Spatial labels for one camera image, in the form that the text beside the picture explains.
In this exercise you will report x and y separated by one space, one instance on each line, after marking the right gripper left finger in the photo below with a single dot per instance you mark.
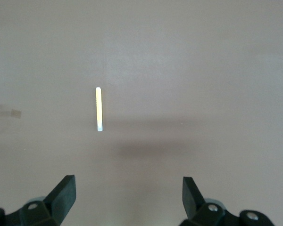
61 200

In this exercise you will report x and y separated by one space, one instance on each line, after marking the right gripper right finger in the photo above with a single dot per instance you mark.
193 204

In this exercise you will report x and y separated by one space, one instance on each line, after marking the yellow highlighter pen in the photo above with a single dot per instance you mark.
99 108

